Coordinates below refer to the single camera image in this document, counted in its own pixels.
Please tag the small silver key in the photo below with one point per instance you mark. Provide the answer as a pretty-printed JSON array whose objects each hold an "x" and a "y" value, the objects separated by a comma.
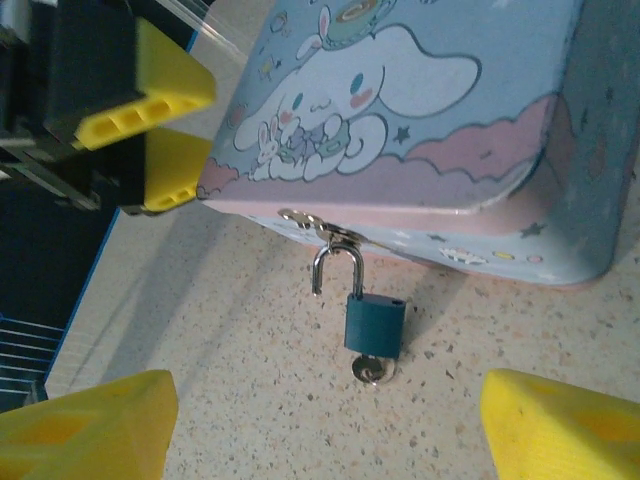
[{"x": 372, "y": 371}]

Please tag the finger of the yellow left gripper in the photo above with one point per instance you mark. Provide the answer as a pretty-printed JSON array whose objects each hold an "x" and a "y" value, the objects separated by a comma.
[
  {"x": 175, "y": 170},
  {"x": 165, "y": 75}
]

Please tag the silver box hasp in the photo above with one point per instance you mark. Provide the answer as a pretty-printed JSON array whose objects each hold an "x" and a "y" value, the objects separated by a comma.
[{"x": 320, "y": 227}]

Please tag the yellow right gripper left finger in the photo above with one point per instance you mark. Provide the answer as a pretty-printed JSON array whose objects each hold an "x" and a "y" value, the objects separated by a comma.
[{"x": 100, "y": 430}]

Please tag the cartoon print tin box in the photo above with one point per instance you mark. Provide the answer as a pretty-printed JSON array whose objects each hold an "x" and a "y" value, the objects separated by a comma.
[{"x": 425, "y": 125}]

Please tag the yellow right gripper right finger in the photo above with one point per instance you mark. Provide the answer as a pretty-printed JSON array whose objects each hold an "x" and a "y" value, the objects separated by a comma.
[{"x": 560, "y": 435}]

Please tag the teal padlock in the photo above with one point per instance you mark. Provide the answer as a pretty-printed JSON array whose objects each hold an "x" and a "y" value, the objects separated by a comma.
[{"x": 372, "y": 325}]

